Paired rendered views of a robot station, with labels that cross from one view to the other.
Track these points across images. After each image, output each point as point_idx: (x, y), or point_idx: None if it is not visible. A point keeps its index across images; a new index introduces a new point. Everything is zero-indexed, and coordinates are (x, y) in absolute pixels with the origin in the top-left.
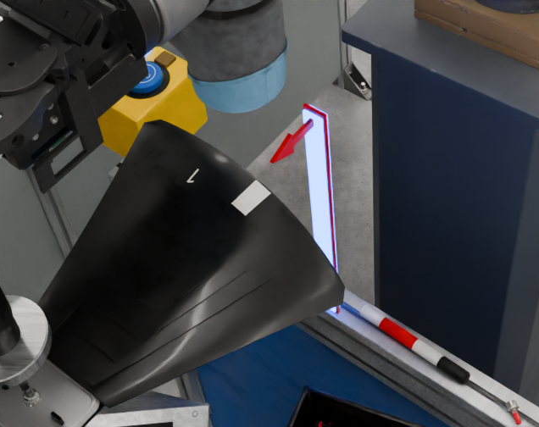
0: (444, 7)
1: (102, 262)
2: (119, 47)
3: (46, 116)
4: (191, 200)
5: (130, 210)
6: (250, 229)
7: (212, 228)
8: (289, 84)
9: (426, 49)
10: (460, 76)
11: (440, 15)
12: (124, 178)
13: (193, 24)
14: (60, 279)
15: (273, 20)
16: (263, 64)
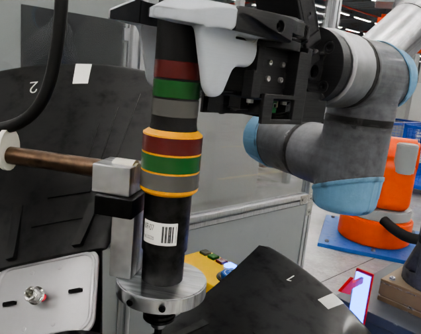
0: (398, 292)
1: (224, 307)
2: (315, 86)
3: (277, 73)
4: (289, 289)
5: (247, 284)
6: (332, 318)
7: (306, 308)
8: None
9: (388, 314)
10: (414, 330)
11: (395, 298)
12: (243, 268)
13: (338, 132)
14: (190, 310)
15: (387, 144)
16: (375, 174)
